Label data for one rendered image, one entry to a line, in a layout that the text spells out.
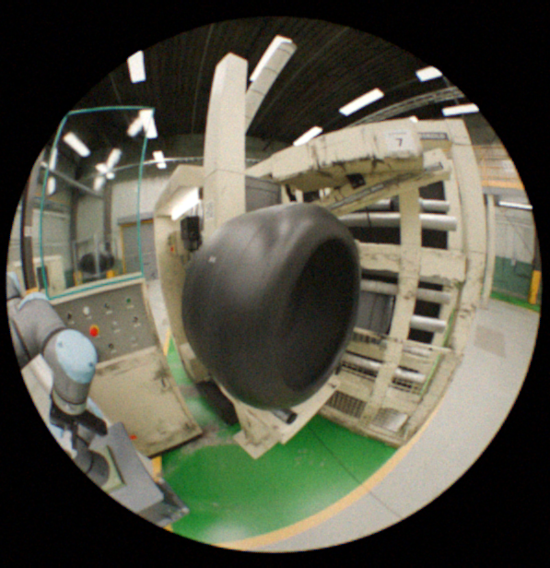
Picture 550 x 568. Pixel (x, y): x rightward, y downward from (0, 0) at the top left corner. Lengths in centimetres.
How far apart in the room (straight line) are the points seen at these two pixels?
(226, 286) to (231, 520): 136
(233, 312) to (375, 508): 144
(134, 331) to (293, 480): 131
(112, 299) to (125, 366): 34
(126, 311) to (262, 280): 81
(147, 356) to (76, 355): 69
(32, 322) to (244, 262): 43
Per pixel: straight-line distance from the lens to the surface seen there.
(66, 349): 37
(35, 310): 45
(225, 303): 27
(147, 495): 92
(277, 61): 147
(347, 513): 142
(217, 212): 65
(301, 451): 149
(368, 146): 65
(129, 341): 103
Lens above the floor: 137
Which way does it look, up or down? 14 degrees down
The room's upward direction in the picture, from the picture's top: 2 degrees counter-clockwise
